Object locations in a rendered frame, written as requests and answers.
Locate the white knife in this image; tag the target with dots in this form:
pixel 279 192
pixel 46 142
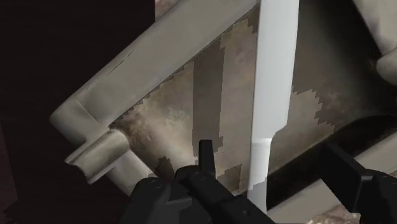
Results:
pixel 274 77

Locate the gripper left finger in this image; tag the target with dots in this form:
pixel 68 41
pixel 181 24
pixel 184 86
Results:
pixel 198 192

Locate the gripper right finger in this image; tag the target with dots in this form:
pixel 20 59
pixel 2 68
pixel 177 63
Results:
pixel 366 189

